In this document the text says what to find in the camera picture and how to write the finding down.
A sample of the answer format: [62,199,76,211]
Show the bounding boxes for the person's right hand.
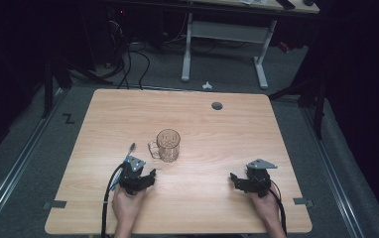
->
[248,184,283,228]

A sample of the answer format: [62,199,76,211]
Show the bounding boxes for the person's left hand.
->
[111,185,147,228]

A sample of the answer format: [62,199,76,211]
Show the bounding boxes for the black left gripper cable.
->
[100,163,126,238]

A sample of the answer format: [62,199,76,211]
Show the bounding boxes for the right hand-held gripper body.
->
[245,158,278,198]

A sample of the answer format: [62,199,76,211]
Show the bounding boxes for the blue toothbrush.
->
[110,142,137,192]

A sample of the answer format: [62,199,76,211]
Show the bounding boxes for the grey tape strip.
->
[293,196,315,208]
[43,199,68,211]

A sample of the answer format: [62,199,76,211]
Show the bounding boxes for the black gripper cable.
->
[100,163,126,238]
[269,183,289,236]

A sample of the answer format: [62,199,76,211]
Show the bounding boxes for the metal floor rail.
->
[300,104,366,238]
[0,88,68,232]

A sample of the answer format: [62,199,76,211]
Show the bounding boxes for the white-framed background desk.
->
[181,0,320,90]

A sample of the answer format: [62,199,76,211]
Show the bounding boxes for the clear glass mug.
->
[147,128,182,164]

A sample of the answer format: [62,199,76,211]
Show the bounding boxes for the black floor cables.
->
[106,19,152,91]

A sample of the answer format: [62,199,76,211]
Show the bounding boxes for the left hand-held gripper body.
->
[119,155,150,196]

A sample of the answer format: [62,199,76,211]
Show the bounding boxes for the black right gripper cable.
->
[269,183,289,236]

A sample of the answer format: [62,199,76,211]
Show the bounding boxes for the black metal stand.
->
[41,56,114,120]
[268,73,328,141]

